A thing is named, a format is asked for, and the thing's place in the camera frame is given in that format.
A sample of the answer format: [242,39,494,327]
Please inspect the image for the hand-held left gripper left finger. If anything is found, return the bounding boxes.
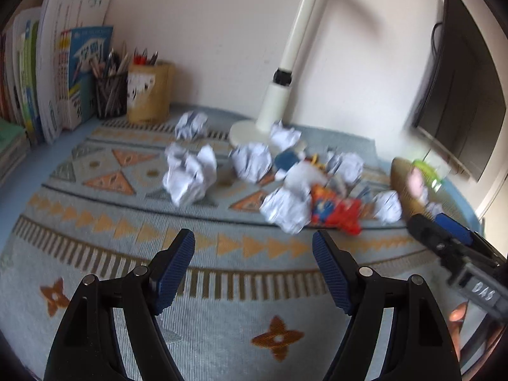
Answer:
[43,228,196,381]

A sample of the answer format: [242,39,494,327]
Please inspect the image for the green plastic item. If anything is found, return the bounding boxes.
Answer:
[412,159,444,191]

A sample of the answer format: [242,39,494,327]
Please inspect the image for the bunch of pens and pencils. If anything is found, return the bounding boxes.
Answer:
[90,42,130,81]

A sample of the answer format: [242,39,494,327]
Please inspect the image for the red and black pens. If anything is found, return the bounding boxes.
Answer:
[133,47,159,66]

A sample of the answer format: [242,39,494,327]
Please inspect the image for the red orange snack packet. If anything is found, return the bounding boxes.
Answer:
[310,184,364,236]

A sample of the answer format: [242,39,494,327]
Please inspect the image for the white desk lamp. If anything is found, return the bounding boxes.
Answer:
[229,0,330,148]

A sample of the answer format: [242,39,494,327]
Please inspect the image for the black monitor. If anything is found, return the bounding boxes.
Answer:
[411,0,508,183]

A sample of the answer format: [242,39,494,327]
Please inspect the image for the black mesh pen holder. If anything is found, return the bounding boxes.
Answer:
[93,70,129,120]

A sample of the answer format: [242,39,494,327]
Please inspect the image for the stack of flat books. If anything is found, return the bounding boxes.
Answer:
[0,121,31,185]

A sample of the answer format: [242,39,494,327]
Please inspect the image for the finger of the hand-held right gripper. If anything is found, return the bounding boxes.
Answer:
[434,212,501,266]
[407,213,457,260]

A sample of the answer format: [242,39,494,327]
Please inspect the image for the row of upright books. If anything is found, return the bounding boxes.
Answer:
[37,0,112,145]
[0,7,42,145]

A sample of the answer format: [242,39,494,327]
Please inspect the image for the pile of paper balls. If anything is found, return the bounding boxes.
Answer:
[164,110,403,236]

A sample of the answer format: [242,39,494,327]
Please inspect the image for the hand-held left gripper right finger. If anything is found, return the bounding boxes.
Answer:
[312,229,463,381]

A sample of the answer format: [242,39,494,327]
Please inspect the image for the golden ribbed bowl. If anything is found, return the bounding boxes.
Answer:
[390,157,442,223]

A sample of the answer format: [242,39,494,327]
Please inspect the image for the patterned woven table mat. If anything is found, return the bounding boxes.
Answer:
[0,117,483,381]

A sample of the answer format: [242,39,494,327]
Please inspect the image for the black monitor cable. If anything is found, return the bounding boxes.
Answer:
[431,22,444,59]

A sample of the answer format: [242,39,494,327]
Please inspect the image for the blue cover workbook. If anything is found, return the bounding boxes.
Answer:
[59,26,114,130]

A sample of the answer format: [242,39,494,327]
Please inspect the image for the person's right hand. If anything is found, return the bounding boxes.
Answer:
[450,301,473,364]

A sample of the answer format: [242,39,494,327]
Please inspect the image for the bamboo pen holder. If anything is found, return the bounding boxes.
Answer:
[127,60,176,124]

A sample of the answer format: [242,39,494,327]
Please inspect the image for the blue plaid cloth bow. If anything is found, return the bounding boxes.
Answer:
[352,184,376,207]

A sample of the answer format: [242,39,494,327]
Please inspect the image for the pink peach toy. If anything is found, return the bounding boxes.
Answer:
[407,167,428,198]

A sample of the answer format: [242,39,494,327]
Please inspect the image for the crumpled plaid paper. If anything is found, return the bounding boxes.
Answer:
[275,149,305,172]

